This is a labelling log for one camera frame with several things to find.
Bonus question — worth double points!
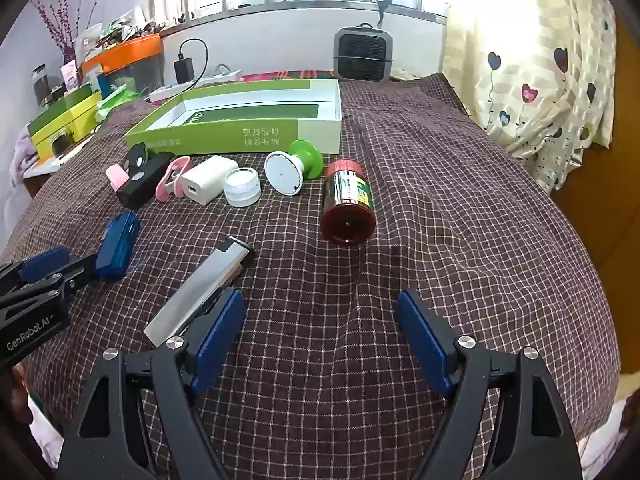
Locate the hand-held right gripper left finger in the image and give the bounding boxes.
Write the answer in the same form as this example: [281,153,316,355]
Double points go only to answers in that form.
[59,288,247,480]

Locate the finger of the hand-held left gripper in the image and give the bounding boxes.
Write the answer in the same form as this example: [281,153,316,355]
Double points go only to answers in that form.
[0,254,98,314]
[0,246,72,292]

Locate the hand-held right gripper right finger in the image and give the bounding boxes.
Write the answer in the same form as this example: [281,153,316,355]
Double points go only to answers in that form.
[397,289,584,480]

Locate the silver rectangular metal case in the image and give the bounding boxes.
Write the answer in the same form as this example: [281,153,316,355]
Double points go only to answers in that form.
[143,236,256,348]

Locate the pink block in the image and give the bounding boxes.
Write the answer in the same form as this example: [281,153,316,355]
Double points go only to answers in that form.
[105,162,132,194]

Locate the black textured device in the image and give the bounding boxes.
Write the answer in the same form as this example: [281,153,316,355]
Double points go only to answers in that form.
[116,144,172,211]

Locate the pink clip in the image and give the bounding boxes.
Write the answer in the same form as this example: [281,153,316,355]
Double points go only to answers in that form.
[155,156,193,203]

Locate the white charger plug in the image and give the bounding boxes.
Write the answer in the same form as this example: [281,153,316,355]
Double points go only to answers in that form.
[180,155,240,206]

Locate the brown bottle with red cap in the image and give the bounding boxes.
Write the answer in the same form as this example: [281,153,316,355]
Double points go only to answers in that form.
[320,159,378,246]

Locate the white and green spool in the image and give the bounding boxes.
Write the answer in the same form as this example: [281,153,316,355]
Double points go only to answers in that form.
[264,139,326,197]

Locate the brown checkered blanket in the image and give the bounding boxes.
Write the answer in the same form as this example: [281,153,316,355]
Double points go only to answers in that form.
[0,74,623,480]

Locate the white side table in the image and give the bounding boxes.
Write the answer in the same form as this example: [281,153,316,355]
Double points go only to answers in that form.
[22,147,82,197]

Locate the pale pink cloth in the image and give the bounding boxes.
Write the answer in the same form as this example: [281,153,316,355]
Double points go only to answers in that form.
[11,125,37,187]

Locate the yellow green cardboard box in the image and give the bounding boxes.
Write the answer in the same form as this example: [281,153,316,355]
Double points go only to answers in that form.
[32,92,104,157]

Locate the dark green cardboard box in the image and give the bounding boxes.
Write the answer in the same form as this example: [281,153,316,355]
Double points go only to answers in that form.
[27,83,97,127]

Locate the green tissue packet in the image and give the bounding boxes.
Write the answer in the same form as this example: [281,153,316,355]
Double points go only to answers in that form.
[95,85,142,122]

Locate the dark glass jar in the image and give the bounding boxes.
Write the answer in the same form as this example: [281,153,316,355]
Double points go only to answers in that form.
[32,64,51,107]

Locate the pink label box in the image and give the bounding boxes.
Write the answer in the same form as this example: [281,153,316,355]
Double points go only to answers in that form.
[60,60,81,92]

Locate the white power strip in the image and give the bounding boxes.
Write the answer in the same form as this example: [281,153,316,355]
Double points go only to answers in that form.
[149,69,244,104]

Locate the storage bin with orange lid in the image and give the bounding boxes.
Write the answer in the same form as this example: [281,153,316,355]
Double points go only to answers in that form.
[82,33,164,94]

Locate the purple flower branches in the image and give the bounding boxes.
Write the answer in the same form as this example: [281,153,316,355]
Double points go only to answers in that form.
[30,0,117,61]

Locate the pile of packets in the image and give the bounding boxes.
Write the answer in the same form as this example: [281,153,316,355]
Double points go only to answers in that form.
[75,7,162,56]

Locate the colourful plaid sheet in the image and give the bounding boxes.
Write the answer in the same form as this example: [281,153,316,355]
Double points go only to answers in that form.
[240,69,342,84]

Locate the brown wooden panel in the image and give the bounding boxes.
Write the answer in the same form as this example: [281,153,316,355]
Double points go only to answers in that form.
[597,7,640,311]

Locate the grey fan heater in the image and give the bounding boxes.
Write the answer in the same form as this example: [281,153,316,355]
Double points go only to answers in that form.
[332,24,394,84]

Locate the heart print curtain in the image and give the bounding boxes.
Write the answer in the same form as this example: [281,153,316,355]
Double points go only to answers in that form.
[442,0,618,196]

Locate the black hook on windowsill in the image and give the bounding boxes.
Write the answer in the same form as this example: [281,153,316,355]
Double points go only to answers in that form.
[376,0,401,27]

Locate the black adapter cable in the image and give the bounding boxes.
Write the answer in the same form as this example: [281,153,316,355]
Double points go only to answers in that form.
[177,38,209,86]

